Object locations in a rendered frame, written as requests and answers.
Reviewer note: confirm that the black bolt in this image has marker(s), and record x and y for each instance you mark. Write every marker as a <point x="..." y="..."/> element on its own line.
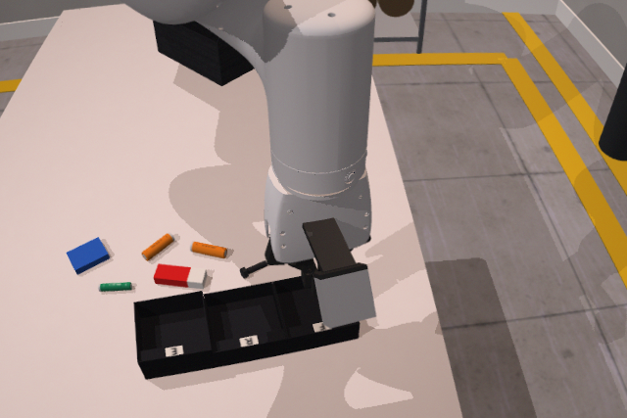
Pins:
<point x="246" y="271"/>

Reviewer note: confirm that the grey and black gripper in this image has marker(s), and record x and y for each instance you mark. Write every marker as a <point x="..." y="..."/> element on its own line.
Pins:
<point x="286" y="210"/>

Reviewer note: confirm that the blue block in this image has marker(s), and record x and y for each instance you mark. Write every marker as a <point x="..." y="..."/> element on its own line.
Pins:
<point x="88" y="255"/>

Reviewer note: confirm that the orange aa battery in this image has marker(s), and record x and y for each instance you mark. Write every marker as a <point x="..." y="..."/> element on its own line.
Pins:
<point x="158" y="246"/>
<point x="206" y="249"/>

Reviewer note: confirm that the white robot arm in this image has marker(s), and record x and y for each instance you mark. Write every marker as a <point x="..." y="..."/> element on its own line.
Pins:
<point x="316" y="69"/>

